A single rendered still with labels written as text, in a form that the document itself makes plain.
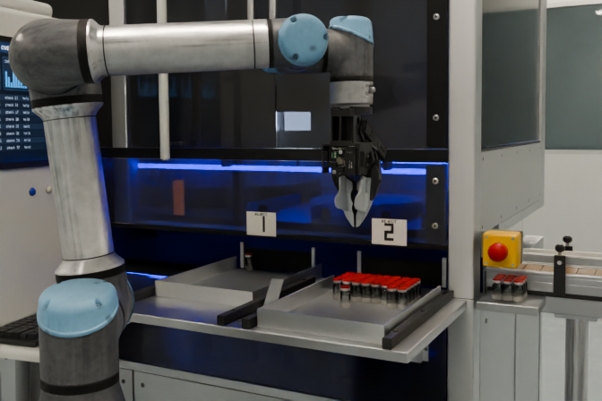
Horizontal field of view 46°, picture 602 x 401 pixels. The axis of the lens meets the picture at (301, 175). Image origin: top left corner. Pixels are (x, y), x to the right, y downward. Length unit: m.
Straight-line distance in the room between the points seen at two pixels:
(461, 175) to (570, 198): 4.64
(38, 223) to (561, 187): 4.92
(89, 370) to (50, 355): 0.06
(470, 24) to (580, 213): 4.70
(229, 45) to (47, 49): 0.26
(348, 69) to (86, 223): 0.51
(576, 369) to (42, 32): 1.31
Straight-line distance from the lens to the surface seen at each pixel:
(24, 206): 1.84
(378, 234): 1.65
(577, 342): 1.74
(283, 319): 1.36
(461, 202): 1.58
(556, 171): 6.18
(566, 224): 6.21
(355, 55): 1.21
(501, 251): 1.54
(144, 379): 2.11
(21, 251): 1.84
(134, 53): 1.07
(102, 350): 1.12
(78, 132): 1.22
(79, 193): 1.22
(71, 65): 1.08
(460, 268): 1.60
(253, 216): 1.79
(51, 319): 1.11
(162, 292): 1.65
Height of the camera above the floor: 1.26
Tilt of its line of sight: 4 degrees down
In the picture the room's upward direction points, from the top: 1 degrees counter-clockwise
